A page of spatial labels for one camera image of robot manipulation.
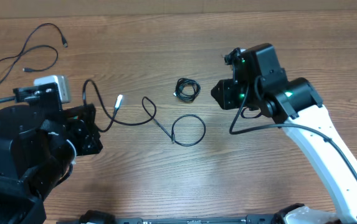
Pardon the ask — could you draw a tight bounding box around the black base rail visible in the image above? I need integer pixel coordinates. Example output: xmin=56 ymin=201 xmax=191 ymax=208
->
xmin=56 ymin=203 xmax=333 ymax=224

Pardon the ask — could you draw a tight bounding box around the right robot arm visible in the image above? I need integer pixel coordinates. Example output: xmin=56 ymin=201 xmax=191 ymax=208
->
xmin=211 ymin=43 xmax=357 ymax=223

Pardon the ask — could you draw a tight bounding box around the black cable bundle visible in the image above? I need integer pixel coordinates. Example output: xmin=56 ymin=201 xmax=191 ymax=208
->
xmin=173 ymin=77 xmax=202 ymax=103

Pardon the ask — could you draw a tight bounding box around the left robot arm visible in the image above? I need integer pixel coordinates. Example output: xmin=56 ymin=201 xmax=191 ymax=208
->
xmin=0 ymin=105 xmax=102 ymax=223

